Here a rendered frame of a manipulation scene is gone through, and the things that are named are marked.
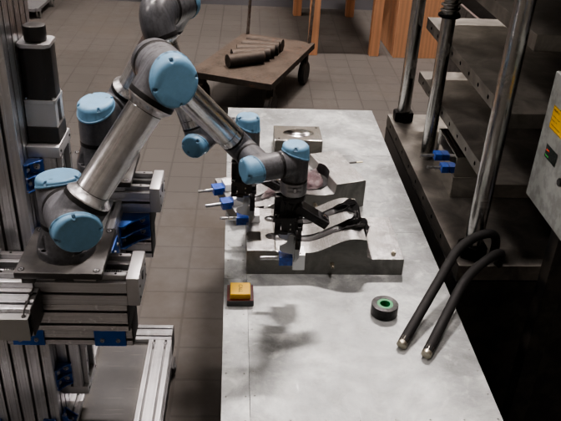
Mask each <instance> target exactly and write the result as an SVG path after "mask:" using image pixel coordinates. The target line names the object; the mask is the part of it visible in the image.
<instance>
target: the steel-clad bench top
mask: <svg viewBox="0 0 561 421"><path fill-rule="evenodd" d="M241 112H253V113H256V114H258V115H259V117H260V147H261V148H262V149H263V150H264V151H265V152H266V153H271V152H274V145H273V129H274V125H279V126H319V127H320V131H321V137H322V140H323V143H322V152H329V151H336V150H337V151H338V152H339V153H340V154H341V155H342V156H343V157H344V158H345V159H346V160H347V161H348V162H353V161H363V163H353V164H351V165H352V166H353V167H354V168H355V169H356V170H357V171H358V173H359V174H360V175H361V176H362V177H363V178H364V179H365V180H366V189H365V195H364V202H363V206H360V207H359V209H360V215H361V217H389V218H390V221H391V223H392V227H393V230H394V232H395V235H396V237H397V241H398V244H399V246H400V248H401V251H402V255H403V257H404V264H403V269H402V274H401V275H345V274H246V254H245V226H241V225H238V226H235V224H234V222H233V221H230V220H225V277H224V313H223V348H222V384H221V420H220V421H503V418H502V416H501V414H500V412H499V410H498V406H497V404H496V402H495V400H494V398H493V395H492V393H491V390H490V388H489V386H488V383H487V381H486V378H485V377H484V374H483V371H482V369H481V367H480V365H479V362H478V360H477V357H476V355H475V353H474V351H473V348H472V345H471V343H470V342H469V339H468V335H467V334H466V332H465V329H464V327H463V325H462V322H461V320H460V317H459V316H458V314H457V310H456V309H455V311H454V313H453V315H452V317H451V319H450V321H449V323H448V325H447V327H446V329H445V331H444V333H443V335H442V337H441V339H440V341H439V343H438V345H437V347H436V349H435V351H434V353H433V355H432V357H431V358H430V359H425V358H424V357H423V356H422V355H421V352H422V350H423V348H424V346H425V344H426V342H427V340H428V338H429V337H430V335H431V333H432V330H433V328H434V327H435V325H436V323H437V320H438V318H439V317H440V315H441V313H442V311H443V309H444V307H445V306H446V304H447V301H448V299H449V297H450V294H449V292H448V289H447V287H446V284H445V282H444V283H443V284H442V286H441V288H440V290H439V291H438V293H437V295H436V296H435V298H434V300H433V302H432V304H431V306H430V307H429V308H428V310H427V313H426V314H425V316H424V318H423V319H422V321H421V323H420V325H419V326H418V328H417V330H416V331H415V333H414V335H413V337H412V339H411V341H410V342H409V343H408V345H407V348H406V349H401V348H399V347H398V346H397V341H398V339H399V337H400V336H401V335H402V332H403V331H404V329H405V327H406V326H407V324H408V323H409V321H410V319H411V317H412V315H413V313H414V312H415V311H416V309H417V307H418V305H419V303H420V302H421V300H422V299H423V297H424V295H425V293H426V292H427V289H428V288H429V287H430V285H431V283H432V281H433V279H434V278H435V276H436V275H437V273H438V271H439V268H438V266H437V263H436V261H435V259H434V256H433V254H432V251H431V249H430V247H429V245H428V243H427V239H426V237H425V235H424V233H423V231H422V228H421V226H420V223H419V221H418V219H417V216H416V214H415V211H414V210H413V208H412V204H411V201H410V200H409V198H408V195H407V193H406V190H405V188H404V186H403V183H402V181H401V178H400V176H399V174H398V172H397V168H396V166H395V165H394V162H393V160H392V157H391V155H390V153H389V150H388V148H387V145H386V143H385V141H384V139H383V137H382V133H381V131H380V129H379V127H378V125H377V122H376V120H375V117H374V115H373V113H372V111H371V110H337V109H259V108H228V115H229V116H231V117H236V116H237V114H239V113H241ZM231 282H249V283H250V284H251V285H253V287H254V306H253V307H227V285H230V283H231ZM378 296H389V297H392V298H394V299H395V300H397V302H398V304H399V307H398V313H397V317H396V318H395V319H394V320H391V321H387V322H385V321H380V320H378V319H376V318H374V317H373V316H372V315H371V301H372V299H373V298H374V297H378ZM248 332H249V342H248ZM249 367H250V378H249Z"/></svg>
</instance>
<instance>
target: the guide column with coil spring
mask: <svg viewBox="0 0 561 421"><path fill-rule="evenodd" d="M444 3H446V4H456V3H459V0H457V1H447V0H444ZM443 9H447V10H453V9H458V6H456V7H447V6H443ZM442 13H443V14H446V15H451V16H453V15H457V12H451V13H450V12H442ZM455 22H456V19H445V18H442V21H441V27H440V32H439V37H438V42H437V52H436V57H435V63H434V69H433V74H432V84H431V89H430V94H429V100H428V106H427V115H426V120H425V126H424V131H423V137H422V147H421V152H420V154H432V152H433V151H434V146H435V141H436V136H437V127H438V121H439V116H440V115H439V113H440V108H441V103H442V97H443V92H444V87H445V82H446V77H447V67H448V63H449V58H450V57H449V54H450V48H451V44H452V38H453V33H454V28H455ZM420 158H421V159H423V160H431V159H432V157H421V156H420Z"/></svg>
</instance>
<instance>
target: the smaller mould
mask: <svg viewBox="0 0 561 421"><path fill-rule="evenodd" d="M289 139H300V140H303V141H305V142H306V143H307V144H308V145H309V148H310V154H315V153H322V143H323V140H322V137H321V131H320V127H319V126H279V125H274V129H273V145H274V152H276V151H280V150H281V148H282V145H283V143H284V142H285V141H287V140H289Z"/></svg>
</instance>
